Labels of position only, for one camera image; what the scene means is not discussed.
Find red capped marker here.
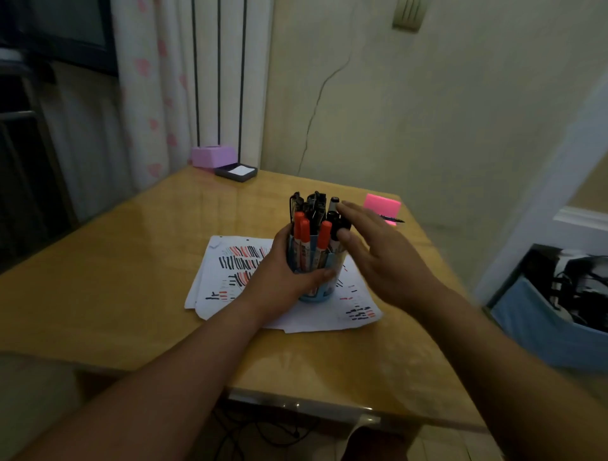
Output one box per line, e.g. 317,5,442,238
299,218,312,272
313,220,333,272
292,211,306,271

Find dark metal rack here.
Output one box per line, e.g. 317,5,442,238
0,59,79,274

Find dark tray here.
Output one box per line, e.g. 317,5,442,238
214,163,258,183

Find bunch of black markers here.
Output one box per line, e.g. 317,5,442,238
289,191,353,242

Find white curtain with pink print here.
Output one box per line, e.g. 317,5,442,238
109,0,200,192

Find blue fabric bag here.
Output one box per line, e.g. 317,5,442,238
489,275,608,372

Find dark window frame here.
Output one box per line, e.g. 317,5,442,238
0,0,119,78

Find person's right hand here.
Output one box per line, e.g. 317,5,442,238
335,200,448,315

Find pink box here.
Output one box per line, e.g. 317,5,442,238
191,145,237,170

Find black and white device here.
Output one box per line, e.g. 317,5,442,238
522,244,608,329

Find pink sticky note pad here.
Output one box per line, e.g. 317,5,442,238
363,193,402,228

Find black cables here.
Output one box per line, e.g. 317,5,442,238
209,407,312,461

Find person's left forearm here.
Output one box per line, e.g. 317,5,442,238
13,297,268,461

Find person's right forearm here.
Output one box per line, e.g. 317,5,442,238
417,287,608,461

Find blue pen cup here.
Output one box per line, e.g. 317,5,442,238
286,233,349,304

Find person's left hand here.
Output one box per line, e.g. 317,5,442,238
237,223,338,327

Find white paper with marker strokes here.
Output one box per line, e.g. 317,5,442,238
195,235,383,334

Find white radiator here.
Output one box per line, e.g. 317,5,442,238
190,0,275,170

